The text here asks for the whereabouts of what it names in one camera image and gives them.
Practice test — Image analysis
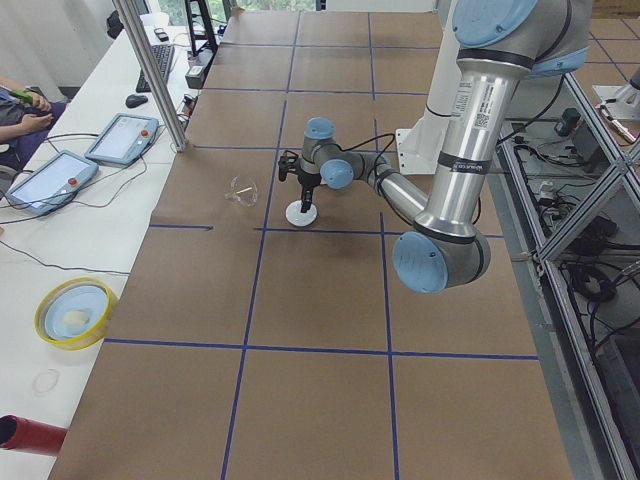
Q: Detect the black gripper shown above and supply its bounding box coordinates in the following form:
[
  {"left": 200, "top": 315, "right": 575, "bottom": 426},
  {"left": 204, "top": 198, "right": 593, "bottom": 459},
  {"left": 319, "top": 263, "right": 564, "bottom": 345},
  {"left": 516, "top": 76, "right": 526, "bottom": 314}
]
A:
[{"left": 297, "top": 168, "right": 320, "bottom": 212}]

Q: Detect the white enamel mug lid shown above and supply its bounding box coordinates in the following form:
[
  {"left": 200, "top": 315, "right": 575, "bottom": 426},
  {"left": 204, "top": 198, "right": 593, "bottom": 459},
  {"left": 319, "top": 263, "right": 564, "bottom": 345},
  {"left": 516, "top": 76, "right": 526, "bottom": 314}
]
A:
[{"left": 285, "top": 200, "right": 318, "bottom": 227}]

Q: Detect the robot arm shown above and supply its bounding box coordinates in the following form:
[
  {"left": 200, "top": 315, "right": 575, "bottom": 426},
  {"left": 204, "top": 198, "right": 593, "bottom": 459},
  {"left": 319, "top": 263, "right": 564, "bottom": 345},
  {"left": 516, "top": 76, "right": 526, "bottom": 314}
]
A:
[{"left": 278, "top": 1, "right": 593, "bottom": 293}]

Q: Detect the brown paper table cover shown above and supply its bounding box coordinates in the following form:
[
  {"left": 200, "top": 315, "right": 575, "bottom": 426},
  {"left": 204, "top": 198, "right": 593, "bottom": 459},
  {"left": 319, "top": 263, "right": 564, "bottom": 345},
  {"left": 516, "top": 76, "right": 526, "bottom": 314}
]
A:
[{"left": 51, "top": 12, "right": 572, "bottom": 479}]

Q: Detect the far blue teach pendant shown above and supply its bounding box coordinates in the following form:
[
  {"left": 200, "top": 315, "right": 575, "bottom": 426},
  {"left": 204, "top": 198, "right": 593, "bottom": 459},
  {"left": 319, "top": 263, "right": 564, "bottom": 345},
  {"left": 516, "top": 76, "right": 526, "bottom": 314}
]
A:
[{"left": 84, "top": 113, "right": 159, "bottom": 166}]

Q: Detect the blue teach pendant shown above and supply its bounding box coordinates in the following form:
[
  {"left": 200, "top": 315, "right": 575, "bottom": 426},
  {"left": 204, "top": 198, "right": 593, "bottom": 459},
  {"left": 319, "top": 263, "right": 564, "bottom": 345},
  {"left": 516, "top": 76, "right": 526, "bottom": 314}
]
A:
[
  {"left": 84, "top": 113, "right": 159, "bottom": 166},
  {"left": 5, "top": 150, "right": 98, "bottom": 217}
]

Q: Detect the black computer mouse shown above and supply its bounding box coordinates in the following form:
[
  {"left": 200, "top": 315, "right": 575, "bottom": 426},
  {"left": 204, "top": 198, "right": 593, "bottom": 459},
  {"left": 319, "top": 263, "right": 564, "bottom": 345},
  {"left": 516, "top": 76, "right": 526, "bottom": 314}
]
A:
[{"left": 125, "top": 94, "right": 149, "bottom": 109}]

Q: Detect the black keyboard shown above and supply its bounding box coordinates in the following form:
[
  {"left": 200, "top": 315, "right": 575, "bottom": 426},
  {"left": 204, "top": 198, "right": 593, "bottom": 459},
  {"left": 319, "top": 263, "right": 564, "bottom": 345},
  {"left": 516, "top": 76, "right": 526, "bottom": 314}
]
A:
[{"left": 134, "top": 43, "right": 177, "bottom": 94}]

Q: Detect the near blue teach pendant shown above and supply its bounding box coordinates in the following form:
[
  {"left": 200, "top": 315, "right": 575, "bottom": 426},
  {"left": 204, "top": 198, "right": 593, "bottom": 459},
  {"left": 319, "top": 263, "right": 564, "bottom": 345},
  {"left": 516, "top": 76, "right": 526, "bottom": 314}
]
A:
[{"left": 5, "top": 150, "right": 98, "bottom": 217}]

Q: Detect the yellow tape roll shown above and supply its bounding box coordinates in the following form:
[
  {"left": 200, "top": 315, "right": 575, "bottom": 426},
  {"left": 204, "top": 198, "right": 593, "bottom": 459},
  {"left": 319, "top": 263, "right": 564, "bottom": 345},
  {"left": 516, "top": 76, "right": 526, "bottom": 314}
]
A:
[{"left": 34, "top": 277, "right": 119, "bottom": 351}]

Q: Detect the seated person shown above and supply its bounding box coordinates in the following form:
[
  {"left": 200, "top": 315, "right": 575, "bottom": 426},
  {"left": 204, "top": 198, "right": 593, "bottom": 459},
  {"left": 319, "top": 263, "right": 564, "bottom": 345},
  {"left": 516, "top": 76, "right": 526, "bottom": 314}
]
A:
[{"left": 1, "top": 77, "right": 66, "bottom": 171}]

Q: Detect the red cylinder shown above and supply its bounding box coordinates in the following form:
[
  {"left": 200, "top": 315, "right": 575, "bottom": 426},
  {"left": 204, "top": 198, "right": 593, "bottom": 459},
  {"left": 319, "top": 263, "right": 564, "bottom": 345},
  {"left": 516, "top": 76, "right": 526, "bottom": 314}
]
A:
[{"left": 1, "top": 415, "right": 68, "bottom": 456}]

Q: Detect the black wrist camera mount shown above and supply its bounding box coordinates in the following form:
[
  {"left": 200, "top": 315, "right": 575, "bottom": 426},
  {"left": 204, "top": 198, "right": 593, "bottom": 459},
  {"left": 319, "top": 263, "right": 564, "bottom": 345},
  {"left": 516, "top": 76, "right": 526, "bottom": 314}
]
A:
[{"left": 278, "top": 150, "right": 299, "bottom": 182}]

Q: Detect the aluminium frame post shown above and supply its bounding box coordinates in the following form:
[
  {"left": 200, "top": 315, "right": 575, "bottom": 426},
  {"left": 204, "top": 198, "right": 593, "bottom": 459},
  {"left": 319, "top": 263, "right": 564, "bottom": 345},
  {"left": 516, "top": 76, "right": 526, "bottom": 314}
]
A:
[{"left": 113, "top": 0, "right": 187, "bottom": 152}]

